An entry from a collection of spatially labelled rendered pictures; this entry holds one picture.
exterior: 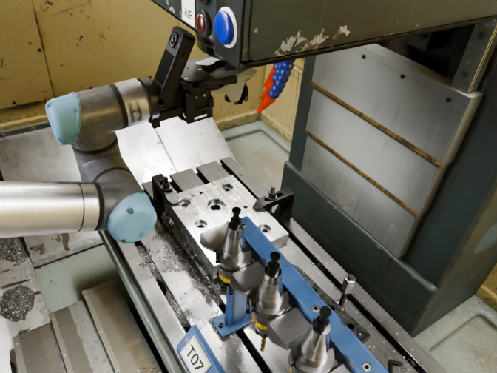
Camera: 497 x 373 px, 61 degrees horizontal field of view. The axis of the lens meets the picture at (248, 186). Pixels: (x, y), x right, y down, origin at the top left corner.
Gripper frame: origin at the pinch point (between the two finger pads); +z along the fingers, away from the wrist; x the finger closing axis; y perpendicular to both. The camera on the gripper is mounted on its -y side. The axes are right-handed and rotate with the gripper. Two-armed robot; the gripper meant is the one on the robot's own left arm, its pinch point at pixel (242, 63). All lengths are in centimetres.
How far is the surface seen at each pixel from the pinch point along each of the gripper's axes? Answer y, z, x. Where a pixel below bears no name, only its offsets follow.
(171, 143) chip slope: 71, 14, -80
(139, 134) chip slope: 67, 3, -87
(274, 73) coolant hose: -5.1, -3.8, 15.0
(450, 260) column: 50, 44, 34
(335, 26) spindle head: -19.0, -9.5, 32.5
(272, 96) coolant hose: -3.4, -6.2, 18.4
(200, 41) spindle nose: -6.1, -8.7, 0.3
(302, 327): 24.3, -13.3, 39.4
